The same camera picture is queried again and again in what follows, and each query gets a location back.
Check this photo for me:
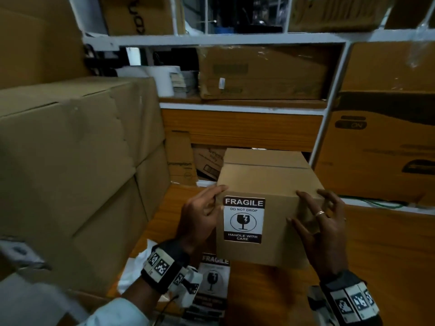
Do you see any right wrist tracker band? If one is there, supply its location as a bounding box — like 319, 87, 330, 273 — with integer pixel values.
319, 271, 383, 326

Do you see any stack of grey cards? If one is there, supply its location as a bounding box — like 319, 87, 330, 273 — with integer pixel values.
169, 72, 199, 98

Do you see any stack of fragile stickers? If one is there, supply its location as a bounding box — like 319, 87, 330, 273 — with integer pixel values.
183, 253, 231, 320

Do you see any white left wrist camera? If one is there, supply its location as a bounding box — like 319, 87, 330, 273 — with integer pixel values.
171, 266, 203, 308

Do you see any green cable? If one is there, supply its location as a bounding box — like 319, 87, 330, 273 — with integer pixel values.
353, 197, 405, 210

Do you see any person's left forearm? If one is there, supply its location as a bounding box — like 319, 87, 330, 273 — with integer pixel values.
122, 287, 159, 318

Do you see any squarish taped cardboard box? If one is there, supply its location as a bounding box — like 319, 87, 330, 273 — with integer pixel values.
0, 93, 136, 242

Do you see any white backing paper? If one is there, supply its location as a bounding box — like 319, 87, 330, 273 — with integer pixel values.
117, 239, 159, 296

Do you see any white frame bar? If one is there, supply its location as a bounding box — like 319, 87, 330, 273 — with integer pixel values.
0, 273, 89, 326

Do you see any wrist tracker band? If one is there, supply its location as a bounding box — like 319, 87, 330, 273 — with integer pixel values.
141, 240, 189, 294
319, 271, 383, 326

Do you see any plastic wrapped cardboard box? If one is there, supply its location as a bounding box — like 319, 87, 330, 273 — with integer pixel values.
341, 42, 435, 94

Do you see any large cardboard box white sticker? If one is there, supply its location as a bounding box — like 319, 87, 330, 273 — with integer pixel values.
197, 45, 335, 100

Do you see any person's white sleeve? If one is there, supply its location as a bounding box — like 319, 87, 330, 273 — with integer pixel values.
78, 297, 150, 326

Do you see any large stapled cardboard box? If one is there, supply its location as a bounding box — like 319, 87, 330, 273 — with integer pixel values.
0, 76, 166, 167

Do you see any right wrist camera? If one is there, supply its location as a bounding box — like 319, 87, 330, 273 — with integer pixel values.
307, 285, 335, 326

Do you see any left wrist tracker band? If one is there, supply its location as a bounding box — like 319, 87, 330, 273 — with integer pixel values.
141, 240, 189, 294

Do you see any person's left hand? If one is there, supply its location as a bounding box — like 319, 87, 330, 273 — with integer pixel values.
176, 185, 229, 256

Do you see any brown cardboard box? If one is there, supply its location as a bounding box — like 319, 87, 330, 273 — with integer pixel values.
289, 0, 392, 33
98, 0, 186, 36
386, 0, 435, 30

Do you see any fragile sticker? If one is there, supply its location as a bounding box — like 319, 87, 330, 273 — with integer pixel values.
222, 196, 266, 244
0, 238, 52, 270

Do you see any person's right hand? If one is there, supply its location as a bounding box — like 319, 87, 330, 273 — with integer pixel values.
286, 189, 349, 281

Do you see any barcode printed cardboard box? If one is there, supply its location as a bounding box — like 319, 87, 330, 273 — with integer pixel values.
193, 145, 227, 182

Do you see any large cardboard box dark band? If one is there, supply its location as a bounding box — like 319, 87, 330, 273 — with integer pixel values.
314, 91, 435, 206

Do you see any small taped cardboard box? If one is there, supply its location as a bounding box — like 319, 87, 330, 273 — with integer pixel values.
135, 144, 171, 221
216, 148, 326, 269

